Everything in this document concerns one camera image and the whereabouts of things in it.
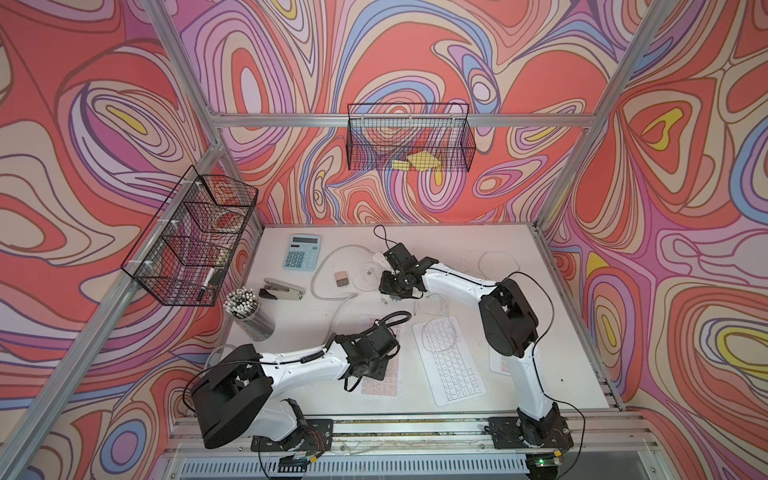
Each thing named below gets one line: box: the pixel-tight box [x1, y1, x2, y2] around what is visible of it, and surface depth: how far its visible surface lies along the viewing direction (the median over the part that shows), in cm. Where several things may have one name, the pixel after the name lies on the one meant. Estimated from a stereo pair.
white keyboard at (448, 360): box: [411, 315, 487, 407], surface depth 86 cm
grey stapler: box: [258, 277, 306, 300], surface depth 100 cm
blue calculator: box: [282, 234, 321, 272], surface depth 110 cm
